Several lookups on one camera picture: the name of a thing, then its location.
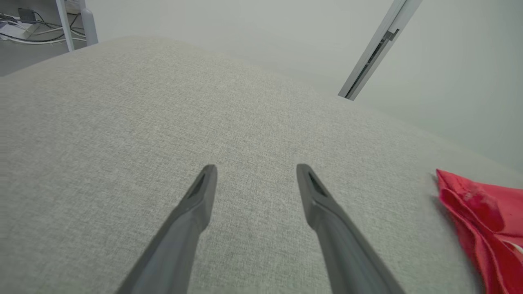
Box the red and white shorts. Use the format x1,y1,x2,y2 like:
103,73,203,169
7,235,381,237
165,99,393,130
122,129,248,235
436,169,523,294

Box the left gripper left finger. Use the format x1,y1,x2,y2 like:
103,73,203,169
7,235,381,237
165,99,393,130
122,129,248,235
116,164,218,294

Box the white power strip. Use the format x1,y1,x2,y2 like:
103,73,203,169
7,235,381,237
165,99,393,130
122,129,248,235
0,20,39,41

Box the cables and power strip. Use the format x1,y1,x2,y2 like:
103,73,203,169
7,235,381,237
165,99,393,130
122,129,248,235
0,33,87,45

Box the grey rounded foot cap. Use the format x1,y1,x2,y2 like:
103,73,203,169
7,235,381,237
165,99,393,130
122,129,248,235
80,0,99,46

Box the black power adapter box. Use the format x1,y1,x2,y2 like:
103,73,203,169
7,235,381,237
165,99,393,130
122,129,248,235
18,7,38,24

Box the black floor cable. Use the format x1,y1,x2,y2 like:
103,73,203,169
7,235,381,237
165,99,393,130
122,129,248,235
35,11,58,30

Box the grey fabric sofa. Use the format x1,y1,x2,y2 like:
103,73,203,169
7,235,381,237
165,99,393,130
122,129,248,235
0,35,523,294

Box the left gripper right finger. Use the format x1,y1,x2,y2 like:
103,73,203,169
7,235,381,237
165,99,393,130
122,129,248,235
296,163,406,294

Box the white metal upright post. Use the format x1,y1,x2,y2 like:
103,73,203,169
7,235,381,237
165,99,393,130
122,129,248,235
55,0,76,53

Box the grey metal partition post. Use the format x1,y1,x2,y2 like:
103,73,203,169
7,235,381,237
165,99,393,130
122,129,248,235
337,0,423,101

